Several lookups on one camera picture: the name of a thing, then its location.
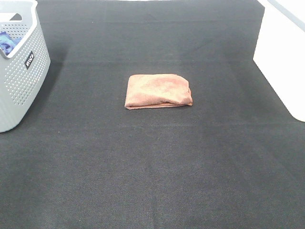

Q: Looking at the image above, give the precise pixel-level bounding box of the brown square towel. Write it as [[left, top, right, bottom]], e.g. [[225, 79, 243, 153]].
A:
[[124, 74, 193, 110]]

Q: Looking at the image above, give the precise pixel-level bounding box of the black table mat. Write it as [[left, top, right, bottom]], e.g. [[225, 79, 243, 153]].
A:
[[0, 0, 305, 229]]

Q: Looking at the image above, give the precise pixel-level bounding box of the grey perforated laundry basket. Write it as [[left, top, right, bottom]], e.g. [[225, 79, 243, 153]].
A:
[[0, 0, 51, 132]]

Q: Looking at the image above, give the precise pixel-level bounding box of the white plastic container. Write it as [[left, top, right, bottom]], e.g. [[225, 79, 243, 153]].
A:
[[253, 0, 305, 122]]

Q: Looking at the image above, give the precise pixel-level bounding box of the blue cloth in basket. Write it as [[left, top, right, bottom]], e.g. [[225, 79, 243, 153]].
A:
[[0, 31, 21, 55]]

